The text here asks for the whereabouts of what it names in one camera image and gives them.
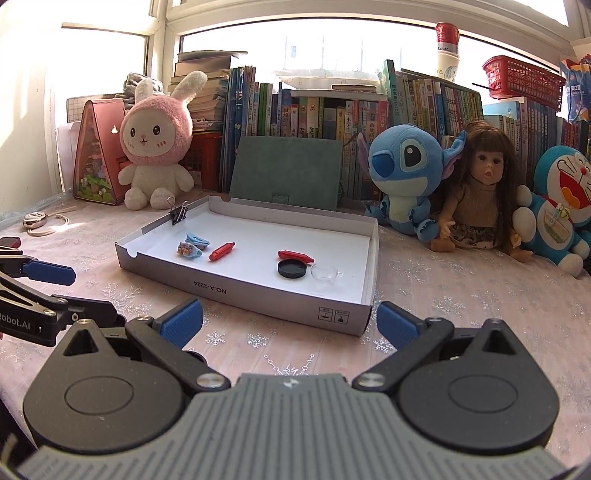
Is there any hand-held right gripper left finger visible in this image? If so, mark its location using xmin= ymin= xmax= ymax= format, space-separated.
xmin=60 ymin=298 xmax=232 ymax=393

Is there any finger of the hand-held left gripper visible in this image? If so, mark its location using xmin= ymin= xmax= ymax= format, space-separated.
xmin=0 ymin=248 xmax=77 ymax=287
xmin=44 ymin=296 xmax=126 ymax=334

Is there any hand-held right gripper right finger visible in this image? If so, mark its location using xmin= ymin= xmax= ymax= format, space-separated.
xmin=352 ymin=301 xmax=527 ymax=393

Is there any clear plastic dish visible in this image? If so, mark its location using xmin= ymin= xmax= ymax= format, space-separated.
xmin=310 ymin=264 xmax=345 ymax=283

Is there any large black round lid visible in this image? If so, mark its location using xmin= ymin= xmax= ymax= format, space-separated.
xmin=277 ymin=259 xmax=306 ymax=280

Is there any white cardboard box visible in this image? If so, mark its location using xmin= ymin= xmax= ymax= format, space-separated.
xmin=115 ymin=194 xmax=380 ymax=337

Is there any small black binder clip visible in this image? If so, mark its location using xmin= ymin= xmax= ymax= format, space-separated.
xmin=166 ymin=196 xmax=189 ymax=226

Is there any white paper sheet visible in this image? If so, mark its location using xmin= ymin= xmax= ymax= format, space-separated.
xmin=55 ymin=121 xmax=81 ymax=192

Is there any pink triangular tin box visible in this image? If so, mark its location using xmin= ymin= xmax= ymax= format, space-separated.
xmin=73 ymin=98 xmax=130 ymax=206

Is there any brown-haired doll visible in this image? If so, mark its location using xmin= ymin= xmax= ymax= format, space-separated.
xmin=431 ymin=121 xmax=532 ymax=263

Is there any blue alien plush toy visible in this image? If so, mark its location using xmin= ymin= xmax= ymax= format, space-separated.
xmin=358 ymin=124 xmax=468 ymax=241

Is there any red plastic crate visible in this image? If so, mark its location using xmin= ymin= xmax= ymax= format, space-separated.
xmin=180 ymin=131 xmax=225 ymax=192

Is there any pink bunny plush toy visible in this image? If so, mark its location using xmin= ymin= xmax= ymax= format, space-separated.
xmin=117 ymin=70 xmax=208 ymax=210

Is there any green felt notebook case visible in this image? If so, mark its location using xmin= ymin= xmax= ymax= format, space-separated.
xmin=229 ymin=135 xmax=345 ymax=210

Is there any blue robot cat plush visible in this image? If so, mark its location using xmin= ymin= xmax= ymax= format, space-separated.
xmin=512 ymin=145 xmax=591 ymax=278

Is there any grey folded cloth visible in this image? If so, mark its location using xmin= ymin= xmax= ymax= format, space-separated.
xmin=122 ymin=71 xmax=162 ymax=109

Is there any row of upright books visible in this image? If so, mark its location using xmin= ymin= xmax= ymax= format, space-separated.
xmin=221 ymin=59 xmax=591 ymax=204

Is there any stack of lying books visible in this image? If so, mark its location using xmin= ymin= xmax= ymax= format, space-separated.
xmin=168 ymin=51 xmax=250 ymax=134

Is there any white paper cup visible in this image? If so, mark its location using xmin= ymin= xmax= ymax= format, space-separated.
xmin=436 ymin=52 xmax=461 ymax=84

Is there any red plastic basket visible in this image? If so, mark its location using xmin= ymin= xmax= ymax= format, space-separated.
xmin=482 ymin=55 xmax=566 ymax=100

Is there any red drink can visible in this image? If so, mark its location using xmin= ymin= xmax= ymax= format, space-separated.
xmin=435 ymin=22 xmax=460 ymax=56

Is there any blue printed bag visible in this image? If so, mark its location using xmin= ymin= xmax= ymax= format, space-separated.
xmin=560 ymin=58 xmax=591 ymax=123

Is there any silver key fob with lanyard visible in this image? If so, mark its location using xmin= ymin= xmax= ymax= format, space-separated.
xmin=22 ymin=205 xmax=77 ymax=237

